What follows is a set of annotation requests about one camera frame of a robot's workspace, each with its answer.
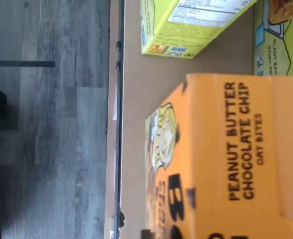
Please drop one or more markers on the orange peanut butter oat box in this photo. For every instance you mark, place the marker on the orange peanut butter oat box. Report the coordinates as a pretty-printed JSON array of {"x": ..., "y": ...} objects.
[{"x": 211, "y": 161}]

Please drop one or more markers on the brown cardboard shelf board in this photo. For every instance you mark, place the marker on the brown cardboard shelf board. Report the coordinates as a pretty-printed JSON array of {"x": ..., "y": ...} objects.
[{"x": 161, "y": 74}]

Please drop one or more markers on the lime box with nutrition label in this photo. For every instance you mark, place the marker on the lime box with nutrition label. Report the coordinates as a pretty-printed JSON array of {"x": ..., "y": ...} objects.
[{"x": 181, "y": 32}]

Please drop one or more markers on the lime plant based snack box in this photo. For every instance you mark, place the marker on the lime plant based snack box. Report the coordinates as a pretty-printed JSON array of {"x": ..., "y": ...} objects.
[{"x": 286, "y": 49}]

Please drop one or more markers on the thin black bar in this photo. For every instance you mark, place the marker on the thin black bar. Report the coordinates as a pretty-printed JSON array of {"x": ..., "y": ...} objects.
[{"x": 19, "y": 63}]

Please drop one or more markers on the black metal shelving rack frame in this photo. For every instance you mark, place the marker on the black metal shelving rack frame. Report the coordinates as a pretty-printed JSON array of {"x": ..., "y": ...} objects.
[{"x": 119, "y": 99}]

